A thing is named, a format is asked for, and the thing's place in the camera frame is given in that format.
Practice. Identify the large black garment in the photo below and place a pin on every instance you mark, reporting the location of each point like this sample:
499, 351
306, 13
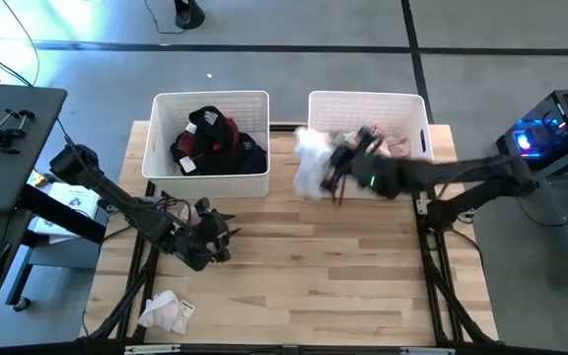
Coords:
220, 163

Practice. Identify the black desk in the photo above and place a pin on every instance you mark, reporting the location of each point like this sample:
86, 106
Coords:
8, 167

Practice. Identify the white cardboard box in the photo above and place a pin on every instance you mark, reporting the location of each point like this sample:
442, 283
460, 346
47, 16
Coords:
57, 194

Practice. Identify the white garment with paper tag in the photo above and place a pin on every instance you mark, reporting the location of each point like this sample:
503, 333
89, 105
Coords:
163, 310

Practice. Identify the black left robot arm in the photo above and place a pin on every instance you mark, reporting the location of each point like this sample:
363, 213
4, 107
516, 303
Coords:
116, 197

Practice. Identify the small yellow black plug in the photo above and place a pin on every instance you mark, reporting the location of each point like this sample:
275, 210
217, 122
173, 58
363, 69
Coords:
42, 180

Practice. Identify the navy blue garment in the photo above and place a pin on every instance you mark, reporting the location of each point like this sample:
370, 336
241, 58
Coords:
257, 163

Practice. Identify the black stand base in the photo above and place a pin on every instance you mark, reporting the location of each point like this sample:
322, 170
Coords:
189, 17

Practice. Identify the silver metal bracket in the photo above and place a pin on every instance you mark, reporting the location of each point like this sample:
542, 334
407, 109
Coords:
151, 350
427, 351

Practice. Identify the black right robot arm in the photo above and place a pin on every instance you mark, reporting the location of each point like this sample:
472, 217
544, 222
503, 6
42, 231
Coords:
461, 172

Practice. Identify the black clamp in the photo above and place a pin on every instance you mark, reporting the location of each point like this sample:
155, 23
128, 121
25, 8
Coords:
3, 137

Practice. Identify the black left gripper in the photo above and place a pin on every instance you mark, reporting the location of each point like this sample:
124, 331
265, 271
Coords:
200, 246

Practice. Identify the black desk leg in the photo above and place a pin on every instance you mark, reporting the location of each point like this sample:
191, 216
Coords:
62, 212

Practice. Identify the pale pink garment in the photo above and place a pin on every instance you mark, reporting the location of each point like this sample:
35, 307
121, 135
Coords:
397, 145

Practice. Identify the white plastic laundry basket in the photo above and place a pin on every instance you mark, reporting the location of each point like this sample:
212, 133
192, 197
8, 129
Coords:
249, 106
343, 108

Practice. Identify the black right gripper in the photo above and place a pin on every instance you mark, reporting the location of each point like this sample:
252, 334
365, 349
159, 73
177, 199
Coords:
363, 170

